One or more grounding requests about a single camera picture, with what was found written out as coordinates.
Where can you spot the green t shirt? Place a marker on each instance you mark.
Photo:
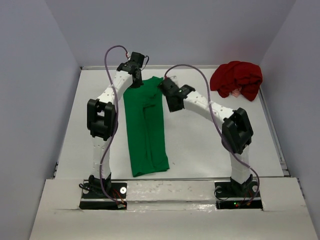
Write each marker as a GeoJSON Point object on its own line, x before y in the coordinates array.
{"type": "Point", "coordinates": [144, 116]}

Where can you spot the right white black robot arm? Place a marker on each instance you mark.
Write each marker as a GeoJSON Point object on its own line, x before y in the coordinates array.
{"type": "Point", "coordinates": [233, 126]}

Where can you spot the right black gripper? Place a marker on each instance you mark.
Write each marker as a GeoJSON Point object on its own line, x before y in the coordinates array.
{"type": "Point", "coordinates": [171, 109]}

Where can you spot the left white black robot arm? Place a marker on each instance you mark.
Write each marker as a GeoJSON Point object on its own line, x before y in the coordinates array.
{"type": "Point", "coordinates": [102, 120]}

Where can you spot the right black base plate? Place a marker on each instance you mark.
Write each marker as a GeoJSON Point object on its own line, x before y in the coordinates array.
{"type": "Point", "coordinates": [227, 199]}

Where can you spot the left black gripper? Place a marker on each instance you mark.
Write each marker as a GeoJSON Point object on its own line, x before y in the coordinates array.
{"type": "Point", "coordinates": [138, 83]}

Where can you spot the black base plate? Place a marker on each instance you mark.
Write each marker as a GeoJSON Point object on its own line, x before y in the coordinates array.
{"type": "Point", "coordinates": [94, 199]}
{"type": "Point", "coordinates": [227, 199]}

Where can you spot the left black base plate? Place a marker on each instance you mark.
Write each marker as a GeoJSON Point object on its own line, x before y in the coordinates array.
{"type": "Point", "coordinates": [94, 199]}

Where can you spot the red t shirt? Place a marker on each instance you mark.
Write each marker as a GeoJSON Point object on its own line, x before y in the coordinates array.
{"type": "Point", "coordinates": [240, 77]}

